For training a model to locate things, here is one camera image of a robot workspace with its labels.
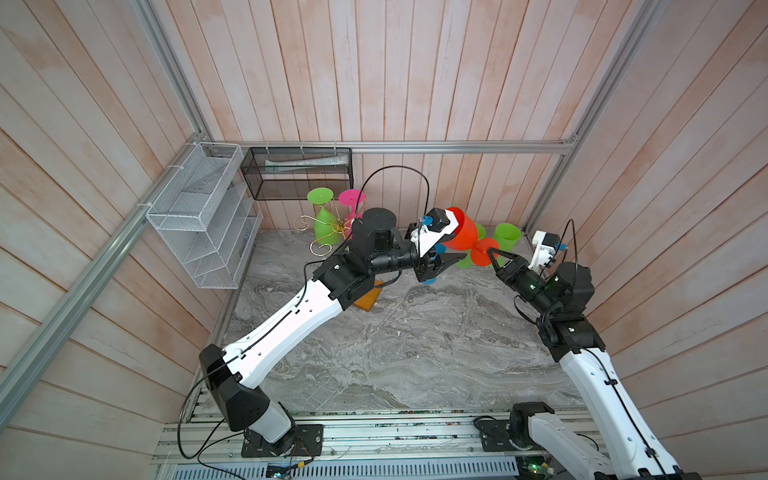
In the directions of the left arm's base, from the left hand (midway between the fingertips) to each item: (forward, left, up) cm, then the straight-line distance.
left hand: (457, 251), depth 58 cm
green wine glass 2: (+7, -6, -12) cm, 15 cm away
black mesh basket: (+52, +47, -17) cm, 72 cm away
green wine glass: (+31, -28, -28) cm, 50 cm away
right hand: (+7, -10, -8) cm, 15 cm away
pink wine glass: (+27, +22, -9) cm, 36 cm away
